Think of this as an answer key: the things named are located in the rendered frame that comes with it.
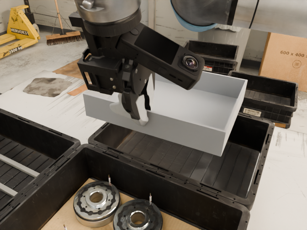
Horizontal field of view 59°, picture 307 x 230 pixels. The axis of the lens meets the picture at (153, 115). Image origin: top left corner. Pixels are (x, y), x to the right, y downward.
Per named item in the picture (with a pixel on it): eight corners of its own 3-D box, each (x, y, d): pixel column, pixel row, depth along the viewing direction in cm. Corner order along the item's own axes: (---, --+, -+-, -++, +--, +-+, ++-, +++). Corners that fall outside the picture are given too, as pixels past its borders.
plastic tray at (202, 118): (243, 100, 59) (247, 80, 56) (220, 156, 44) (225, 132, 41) (134, 76, 68) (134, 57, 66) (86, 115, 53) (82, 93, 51)
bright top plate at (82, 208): (127, 190, 62) (127, 189, 62) (103, 227, 55) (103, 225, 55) (91, 176, 66) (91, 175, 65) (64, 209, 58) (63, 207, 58)
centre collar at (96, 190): (112, 194, 61) (111, 192, 61) (99, 211, 57) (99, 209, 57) (93, 186, 63) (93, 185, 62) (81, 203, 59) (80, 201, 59)
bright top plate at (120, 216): (170, 211, 58) (170, 210, 58) (146, 253, 51) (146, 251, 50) (130, 193, 62) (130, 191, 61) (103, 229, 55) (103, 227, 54)
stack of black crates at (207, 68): (232, 97, 229) (243, 45, 202) (223, 119, 204) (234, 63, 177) (185, 87, 243) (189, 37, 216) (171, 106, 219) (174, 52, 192)
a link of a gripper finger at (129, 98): (137, 103, 45) (129, 61, 38) (147, 105, 44) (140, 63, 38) (125, 124, 42) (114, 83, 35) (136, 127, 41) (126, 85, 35)
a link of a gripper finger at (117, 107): (119, 117, 49) (108, 80, 42) (150, 125, 48) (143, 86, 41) (112, 131, 47) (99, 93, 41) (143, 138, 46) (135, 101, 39)
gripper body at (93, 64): (110, 62, 45) (89, -8, 36) (158, 70, 43) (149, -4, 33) (88, 94, 41) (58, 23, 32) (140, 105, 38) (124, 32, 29)
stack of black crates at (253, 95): (277, 140, 184) (299, 82, 158) (274, 170, 162) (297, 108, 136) (219, 125, 198) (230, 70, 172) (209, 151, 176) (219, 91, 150)
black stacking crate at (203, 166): (264, 154, 78) (274, 124, 72) (240, 241, 57) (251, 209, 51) (145, 117, 94) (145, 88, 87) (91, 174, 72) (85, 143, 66)
